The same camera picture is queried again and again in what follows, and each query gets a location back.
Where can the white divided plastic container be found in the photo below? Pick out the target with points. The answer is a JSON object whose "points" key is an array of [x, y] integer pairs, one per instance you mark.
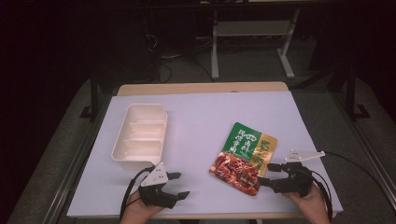
{"points": [[141, 137]]}

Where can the green and red snack packet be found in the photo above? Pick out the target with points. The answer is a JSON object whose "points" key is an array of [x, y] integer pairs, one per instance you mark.
{"points": [[243, 158]]}

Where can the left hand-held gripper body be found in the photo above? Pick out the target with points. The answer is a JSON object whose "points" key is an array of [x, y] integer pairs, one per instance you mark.
{"points": [[155, 194]]}

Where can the person's right hand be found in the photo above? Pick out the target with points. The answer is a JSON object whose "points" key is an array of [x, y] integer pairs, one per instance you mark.
{"points": [[311, 207]]}

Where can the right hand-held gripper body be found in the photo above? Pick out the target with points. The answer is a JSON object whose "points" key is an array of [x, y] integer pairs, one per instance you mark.
{"points": [[297, 180]]}

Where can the black metal stand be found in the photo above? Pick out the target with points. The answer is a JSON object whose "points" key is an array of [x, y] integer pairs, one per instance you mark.
{"points": [[94, 99], [351, 93]]}

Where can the wooden table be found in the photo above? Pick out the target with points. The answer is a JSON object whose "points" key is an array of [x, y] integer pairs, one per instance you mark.
{"points": [[202, 88]]}

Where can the person's left hand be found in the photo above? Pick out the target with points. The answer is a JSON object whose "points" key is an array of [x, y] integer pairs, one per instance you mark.
{"points": [[137, 211]]}

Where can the white table mat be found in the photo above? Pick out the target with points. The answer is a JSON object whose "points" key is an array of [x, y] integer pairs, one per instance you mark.
{"points": [[193, 124]]}

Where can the white metal table frame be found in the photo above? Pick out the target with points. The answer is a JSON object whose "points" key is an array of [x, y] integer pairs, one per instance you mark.
{"points": [[252, 28]]}

